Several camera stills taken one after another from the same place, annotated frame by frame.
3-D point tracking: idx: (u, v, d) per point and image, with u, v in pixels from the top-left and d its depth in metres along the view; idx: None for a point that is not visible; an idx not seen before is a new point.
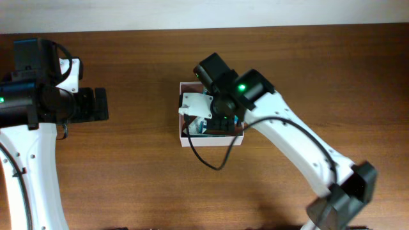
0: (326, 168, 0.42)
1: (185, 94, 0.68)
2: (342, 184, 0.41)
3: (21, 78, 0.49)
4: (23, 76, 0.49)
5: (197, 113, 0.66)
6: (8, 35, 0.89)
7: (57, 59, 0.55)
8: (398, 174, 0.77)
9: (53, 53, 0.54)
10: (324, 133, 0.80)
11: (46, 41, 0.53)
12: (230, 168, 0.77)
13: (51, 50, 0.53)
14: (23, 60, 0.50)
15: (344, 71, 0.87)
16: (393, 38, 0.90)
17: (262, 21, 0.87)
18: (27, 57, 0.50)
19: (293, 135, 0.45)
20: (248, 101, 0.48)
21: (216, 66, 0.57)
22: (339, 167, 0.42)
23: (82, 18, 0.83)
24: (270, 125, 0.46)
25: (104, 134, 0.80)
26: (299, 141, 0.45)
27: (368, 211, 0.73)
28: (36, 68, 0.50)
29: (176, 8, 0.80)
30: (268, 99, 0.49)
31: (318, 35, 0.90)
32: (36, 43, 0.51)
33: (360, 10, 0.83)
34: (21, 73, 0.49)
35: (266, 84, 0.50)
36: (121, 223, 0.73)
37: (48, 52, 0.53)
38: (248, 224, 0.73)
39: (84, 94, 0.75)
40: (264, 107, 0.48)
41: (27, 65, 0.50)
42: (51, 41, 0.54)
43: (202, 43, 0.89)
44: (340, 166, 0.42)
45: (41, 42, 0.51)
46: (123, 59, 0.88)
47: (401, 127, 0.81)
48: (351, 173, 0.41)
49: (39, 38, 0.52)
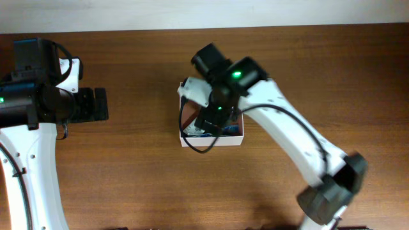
0: (318, 156, 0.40)
1: (190, 78, 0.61)
2: (333, 172, 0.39)
3: (21, 78, 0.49)
4: (23, 76, 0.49)
5: (196, 99, 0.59)
6: (8, 35, 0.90)
7: (57, 59, 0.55)
8: (398, 174, 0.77)
9: (53, 53, 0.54)
10: (324, 133, 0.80)
11: (46, 41, 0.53)
12: (230, 168, 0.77)
13: (50, 51, 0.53)
14: (23, 60, 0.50)
15: (343, 71, 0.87)
16: (393, 38, 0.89)
17: (262, 22, 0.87)
18: (28, 58, 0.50)
19: (287, 124, 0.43)
20: (242, 89, 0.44)
21: (212, 54, 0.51)
22: (331, 156, 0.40)
23: (82, 18, 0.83)
24: (264, 113, 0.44)
25: (104, 134, 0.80)
26: (293, 131, 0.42)
27: (368, 211, 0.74)
28: (36, 69, 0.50)
29: (176, 8, 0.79)
30: (262, 87, 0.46)
31: (317, 35, 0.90)
32: (36, 44, 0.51)
33: (360, 10, 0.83)
34: (21, 73, 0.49)
35: (261, 71, 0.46)
36: (121, 223, 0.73)
37: (48, 52, 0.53)
38: (248, 224, 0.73)
39: (84, 94, 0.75)
40: (259, 96, 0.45)
41: (27, 65, 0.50)
42: (51, 41, 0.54)
43: (202, 43, 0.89)
44: (332, 156, 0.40)
45: (41, 42, 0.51)
46: (123, 59, 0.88)
47: (400, 127, 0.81)
48: (343, 163, 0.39)
49: (40, 39, 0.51)
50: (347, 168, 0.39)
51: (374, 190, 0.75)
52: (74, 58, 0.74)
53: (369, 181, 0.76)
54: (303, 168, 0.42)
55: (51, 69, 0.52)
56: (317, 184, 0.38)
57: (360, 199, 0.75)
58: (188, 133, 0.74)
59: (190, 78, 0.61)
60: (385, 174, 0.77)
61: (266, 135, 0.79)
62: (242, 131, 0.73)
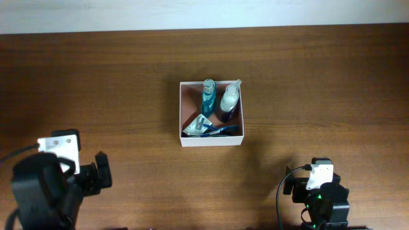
0: (345, 223, 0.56)
1: (322, 165, 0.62)
2: (340, 224, 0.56)
3: (32, 219, 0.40)
4: (32, 220, 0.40)
5: (320, 181, 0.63)
6: (9, 35, 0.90)
7: (58, 183, 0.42)
8: (397, 174, 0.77)
9: (58, 179, 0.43)
10: (324, 133, 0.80)
11: (41, 179, 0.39)
12: (229, 169, 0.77)
13: (46, 184, 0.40)
14: (27, 199, 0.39)
15: (344, 71, 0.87)
16: (392, 38, 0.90)
17: (260, 21, 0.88)
18: (31, 205, 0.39)
19: (337, 216, 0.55)
20: (321, 220, 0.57)
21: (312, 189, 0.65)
22: (344, 219, 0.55)
23: (82, 18, 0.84)
24: (340, 211, 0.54)
25: (104, 135, 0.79)
26: (337, 216, 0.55)
27: (367, 212, 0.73)
28: (44, 206, 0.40)
29: (176, 9, 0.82)
30: (335, 215, 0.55)
31: (317, 35, 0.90)
32: (39, 182, 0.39)
33: (354, 11, 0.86)
34: (25, 215, 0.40)
35: (327, 202, 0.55)
36: (121, 223, 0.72)
37: (56, 183, 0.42)
38: (248, 224, 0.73)
39: (87, 171, 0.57)
40: (339, 218, 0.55)
41: (31, 207, 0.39)
42: (41, 167, 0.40)
43: (202, 44, 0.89)
44: (339, 224, 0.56)
45: (41, 182, 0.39)
46: (123, 58, 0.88)
47: (400, 126, 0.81)
48: (343, 223, 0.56)
49: (39, 175, 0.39)
50: (337, 223, 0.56)
51: (374, 189, 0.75)
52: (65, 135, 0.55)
53: (369, 180, 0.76)
54: (343, 216, 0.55)
55: (52, 207, 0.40)
56: (339, 225, 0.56)
57: (360, 199, 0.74)
58: (188, 133, 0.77)
59: (317, 161, 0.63)
60: (385, 174, 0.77)
61: (266, 135, 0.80)
62: (241, 136, 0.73)
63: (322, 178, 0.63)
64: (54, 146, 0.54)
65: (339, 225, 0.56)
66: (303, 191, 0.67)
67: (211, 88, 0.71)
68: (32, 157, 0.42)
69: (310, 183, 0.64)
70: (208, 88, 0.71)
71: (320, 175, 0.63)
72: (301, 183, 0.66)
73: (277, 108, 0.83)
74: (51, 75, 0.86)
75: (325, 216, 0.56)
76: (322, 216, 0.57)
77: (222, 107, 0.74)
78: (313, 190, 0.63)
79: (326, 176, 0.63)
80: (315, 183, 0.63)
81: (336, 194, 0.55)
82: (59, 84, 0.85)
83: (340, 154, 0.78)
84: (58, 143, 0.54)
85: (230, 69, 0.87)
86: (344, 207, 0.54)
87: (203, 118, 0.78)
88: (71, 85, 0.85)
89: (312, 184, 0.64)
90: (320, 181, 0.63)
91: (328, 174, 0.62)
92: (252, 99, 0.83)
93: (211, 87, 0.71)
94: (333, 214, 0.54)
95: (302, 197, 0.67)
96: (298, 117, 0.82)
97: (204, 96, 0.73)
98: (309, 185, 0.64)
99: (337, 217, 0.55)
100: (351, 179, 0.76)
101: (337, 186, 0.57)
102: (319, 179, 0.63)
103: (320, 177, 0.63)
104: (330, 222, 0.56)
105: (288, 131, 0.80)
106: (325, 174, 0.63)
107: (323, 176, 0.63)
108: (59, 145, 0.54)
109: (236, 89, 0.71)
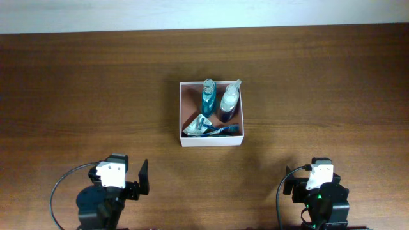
0: (344, 222, 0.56)
1: (322, 165, 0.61)
2: (340, 224, 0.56)
3: None
4: None
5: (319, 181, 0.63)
6: (9, 35, 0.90)
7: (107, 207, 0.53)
8: (397, 174, 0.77)
9: (108, 205, 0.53)
10: (324, 133, 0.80)
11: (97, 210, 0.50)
12: (230, 169, 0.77)
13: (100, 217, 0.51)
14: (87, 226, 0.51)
15: (344, 71, 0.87)
16: (391, 39, 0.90)
17: (260, 22, 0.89)
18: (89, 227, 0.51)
19: (337, 215, 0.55)
20: (319, 219, 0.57)
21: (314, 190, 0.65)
22: (344, 219, 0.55)
23: (83, 18, 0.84)
24: (340, 211, 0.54)
25: (104, 135, 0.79)
26: (336, 216, 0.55)
27: (367, 212, 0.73)
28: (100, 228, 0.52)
29: (176, 9, 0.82)
30: (335, 214, 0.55)
31: (317, 35, 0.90)
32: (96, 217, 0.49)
33: (354, 11, 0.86)
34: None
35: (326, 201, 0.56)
36: (120, 223, 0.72)
37: (108, 207, 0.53)
38: (248, 224, 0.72)
39: (131, 186, 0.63)
40: (338, 217, 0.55)
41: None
42: (97, 206, 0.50)
43: (202, 44, 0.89)
44: (338, 224, 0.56)
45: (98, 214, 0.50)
46: (123, 59, 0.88)
47: (399, 126, 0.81)
48: (342, 222, 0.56)
49: (96, 209, 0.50)
50: (337, 223, 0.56)
51: (374, 189, 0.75)
52: (116, 163, 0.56)
53: (369, 180, 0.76)
54: (342, 216, 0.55)
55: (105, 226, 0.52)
56: (338, 224, 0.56)
57: (360, 199, 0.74)
58: (188, 133, 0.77)
59: (317, 161, 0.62)
60: (385, 174, 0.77)
61: (266, 135, 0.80)
62: (241, 136, 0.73)
63: (321, 178, 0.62)
64: (108, 170, 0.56)
65: (338, 225, 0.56)
66: (303, 191, 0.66)
67: (211, 88, 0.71)
68: (89, 191, 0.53)
69: (310, 183, 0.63)
70: (208, 88, 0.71)
71: (319, 174, 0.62)
72: (301, 183, 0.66)
73: (277, 107, 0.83)
74: (52, 75, 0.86)
75: (324, 216, 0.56)
76: (321, 216, 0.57)
77: (222, 107, 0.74)
78: (313, 190, 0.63)
79: (326, 176, 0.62)
80: (315, 183, 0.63)
81: (336, 194, 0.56)
82: (59, 84, 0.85)
83: (340, 154, 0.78)
84: (110, 168, 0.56)
85: (230, 69, 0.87)
86: (344, 206, 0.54)
87: (203, 118, 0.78)
88: (72, 85, 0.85)
89: (312, 184, 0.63)
90: (319, 181, 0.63)
91: (328, 174, 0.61)
92: (252, 99, 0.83)
93: (211, 87, 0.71)
94: (332, 214, 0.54)
95: (302, 197, 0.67)
96: (298, 117, 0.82)
97: (204, 96, 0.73)
98: (309, 185, 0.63)
99: (337, 216, 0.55)
100: (351, 179, 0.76)
101: (336, 186, 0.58)
102: (318, 179, 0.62)
103: (320, 177, 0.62)
104: (330, 222, 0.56)
105: (288, 131, 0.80)
106: (324, 174, 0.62)
107: (322, 176, 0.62)
108: (111, 170, 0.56)
109: (236, 89, 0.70)
